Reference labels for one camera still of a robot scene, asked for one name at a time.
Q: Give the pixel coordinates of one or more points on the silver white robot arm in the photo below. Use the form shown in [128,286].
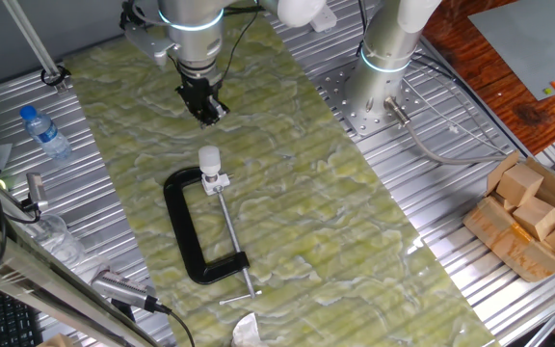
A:
[195,34]

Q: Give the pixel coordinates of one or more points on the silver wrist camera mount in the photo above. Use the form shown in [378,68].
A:
[147,43]

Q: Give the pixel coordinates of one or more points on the large cardboard box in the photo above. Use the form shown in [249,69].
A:
[504,241]

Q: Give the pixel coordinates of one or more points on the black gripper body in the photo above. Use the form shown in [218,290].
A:
[200,89]

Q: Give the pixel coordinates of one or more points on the slanted aluminium pole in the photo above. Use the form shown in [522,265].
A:
[32,43]

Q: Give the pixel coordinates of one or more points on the crumpled white tissue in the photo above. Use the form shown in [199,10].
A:
[246,332]

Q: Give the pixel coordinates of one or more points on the black C-clamp with steel screw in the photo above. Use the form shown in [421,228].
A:
[181,226]

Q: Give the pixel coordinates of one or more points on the small cardboard box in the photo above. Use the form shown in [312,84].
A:
[56,341]

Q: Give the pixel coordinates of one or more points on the brown wooden table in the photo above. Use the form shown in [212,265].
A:
[499,96]

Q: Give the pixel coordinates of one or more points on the aluminium frame beam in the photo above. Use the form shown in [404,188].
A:
[32,284]

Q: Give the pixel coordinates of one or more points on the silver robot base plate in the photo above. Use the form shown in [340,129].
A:
[335,91]

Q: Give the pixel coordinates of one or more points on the silver depth camera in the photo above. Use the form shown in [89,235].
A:
[123,289]
[34,185]

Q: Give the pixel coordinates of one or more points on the water bottle with blue cap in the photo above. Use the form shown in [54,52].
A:
[46,132]

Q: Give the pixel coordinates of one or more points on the green marble pattern mat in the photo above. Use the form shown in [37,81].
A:
[306,217]

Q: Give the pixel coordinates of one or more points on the white power strip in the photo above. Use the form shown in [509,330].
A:
[326,21]

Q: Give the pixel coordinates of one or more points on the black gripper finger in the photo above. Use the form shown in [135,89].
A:
[218,110]
[200,114]

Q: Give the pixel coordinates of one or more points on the small light wooden block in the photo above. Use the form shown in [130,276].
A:
[506,205]

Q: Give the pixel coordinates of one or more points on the white light bulb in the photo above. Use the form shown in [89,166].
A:
[209,159]

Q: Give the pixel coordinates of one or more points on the grey flat board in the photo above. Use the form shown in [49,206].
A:
[533,43]

